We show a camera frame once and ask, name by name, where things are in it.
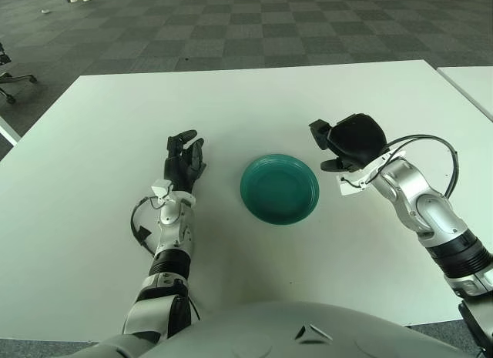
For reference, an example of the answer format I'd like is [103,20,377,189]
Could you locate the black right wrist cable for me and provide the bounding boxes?
[384,132,459,199]

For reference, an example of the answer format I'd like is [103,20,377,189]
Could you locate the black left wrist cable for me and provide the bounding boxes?
[129,196,163,255]

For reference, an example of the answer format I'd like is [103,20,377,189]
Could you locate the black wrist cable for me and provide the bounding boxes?
[384,132,459,199]
[129,196,163,255]

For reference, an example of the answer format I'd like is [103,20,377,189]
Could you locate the teal round plate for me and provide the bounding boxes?
[240,153,320,226]

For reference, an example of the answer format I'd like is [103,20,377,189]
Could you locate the grey office chair base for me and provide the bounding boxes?
[0,42,39,105]

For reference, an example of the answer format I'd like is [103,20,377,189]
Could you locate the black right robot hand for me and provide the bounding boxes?
[308,112,389,172]

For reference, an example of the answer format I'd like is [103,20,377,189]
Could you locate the grey robot torso shell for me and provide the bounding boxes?
[63,299,478,358]

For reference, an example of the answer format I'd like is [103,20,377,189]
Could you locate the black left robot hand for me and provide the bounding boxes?
[163,129,208,193]

